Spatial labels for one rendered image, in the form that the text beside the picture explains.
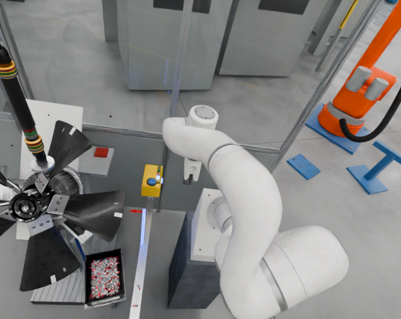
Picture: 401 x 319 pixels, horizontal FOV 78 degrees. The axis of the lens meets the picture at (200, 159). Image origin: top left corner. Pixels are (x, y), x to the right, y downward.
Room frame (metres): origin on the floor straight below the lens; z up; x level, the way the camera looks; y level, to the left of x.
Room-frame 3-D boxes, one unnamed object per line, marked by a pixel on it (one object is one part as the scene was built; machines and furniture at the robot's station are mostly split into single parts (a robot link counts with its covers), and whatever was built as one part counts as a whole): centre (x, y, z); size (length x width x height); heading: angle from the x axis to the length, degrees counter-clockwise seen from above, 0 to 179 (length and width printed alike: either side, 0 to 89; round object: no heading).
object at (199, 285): (0.66, -0.19, 0.47); 0.30 x 0.30 x 0.93; 15
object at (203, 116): (0.58, 0.03, 1.68); 0.09 x 0.08 x 0.13; 112
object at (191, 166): (0.58, 0.03, 1.54); 0.10 x 0.07 x 0.11; 14
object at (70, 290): (0.63, 0.69, 0.04); 0.62 x 0.46 x 0.08; 13
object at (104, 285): (0.35, 0.28, 0.83); 0.19 x 0.14 x 0.04; 29
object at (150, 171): (0.84, 0.23, 1.02); 0.16 x 0.10 x 0.11; 13
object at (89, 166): (0.98, 0.75, 0.85); 0.36 x 0.24 x 0.03; 103
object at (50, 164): (0.48, 0.52, 1.48); 0.09 x 0.07 x 0.10; 48
